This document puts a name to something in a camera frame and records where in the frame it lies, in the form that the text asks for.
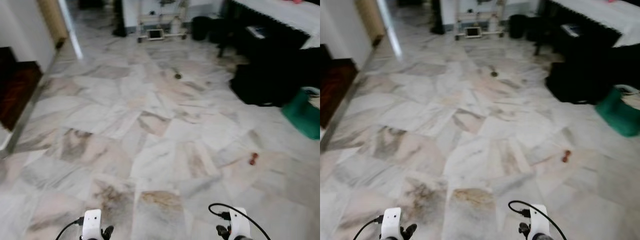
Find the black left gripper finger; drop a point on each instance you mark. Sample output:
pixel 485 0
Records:
pixel 410 230
pixel 109 231

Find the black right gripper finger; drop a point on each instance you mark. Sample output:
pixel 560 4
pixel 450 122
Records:
pixel 221 230
pixel 523 228

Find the small red floor object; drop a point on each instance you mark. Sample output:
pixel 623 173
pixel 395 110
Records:
pixel 254 158
pixel 566 156

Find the black bag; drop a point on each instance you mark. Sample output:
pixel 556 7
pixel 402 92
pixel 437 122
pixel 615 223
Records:
pixel 262 85
pixel 575 82

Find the dark wooden cabinet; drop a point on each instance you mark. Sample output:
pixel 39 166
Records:
pixel 336 85
pixel 17 90

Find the dark chair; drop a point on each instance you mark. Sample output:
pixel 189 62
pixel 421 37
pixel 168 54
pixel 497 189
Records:
pixel 567 40
pixel 250 42

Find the white framed tablet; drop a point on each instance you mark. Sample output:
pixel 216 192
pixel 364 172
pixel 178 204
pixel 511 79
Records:
pixel 473 32
pixel 155 34

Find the black round bin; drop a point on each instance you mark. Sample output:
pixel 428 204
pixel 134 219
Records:
pixel 518 26
pixel 201 28

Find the black tall stand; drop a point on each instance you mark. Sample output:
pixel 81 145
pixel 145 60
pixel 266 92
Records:
pixel 437 19
pixel 119 20

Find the white wheeled rack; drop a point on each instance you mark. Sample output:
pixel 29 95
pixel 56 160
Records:
pixel 170 20
pixel 487 19

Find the white tablecloth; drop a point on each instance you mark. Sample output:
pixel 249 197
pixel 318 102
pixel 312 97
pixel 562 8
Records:
pixel 605 15
pixel 292 15

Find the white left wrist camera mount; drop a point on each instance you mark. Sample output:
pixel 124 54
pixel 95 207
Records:
pixel 92 225
pixel 391 223

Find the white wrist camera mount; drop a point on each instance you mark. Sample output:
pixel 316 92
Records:
pixel 391 223
pixel 240 224
pixel 92 225
pixel 539 221

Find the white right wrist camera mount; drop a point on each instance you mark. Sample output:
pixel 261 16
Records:
pixel 240 224
pixel 539 221

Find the wooden door frame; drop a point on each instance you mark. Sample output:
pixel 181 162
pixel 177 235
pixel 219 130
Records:
pixel 370 19
pixel 52 20

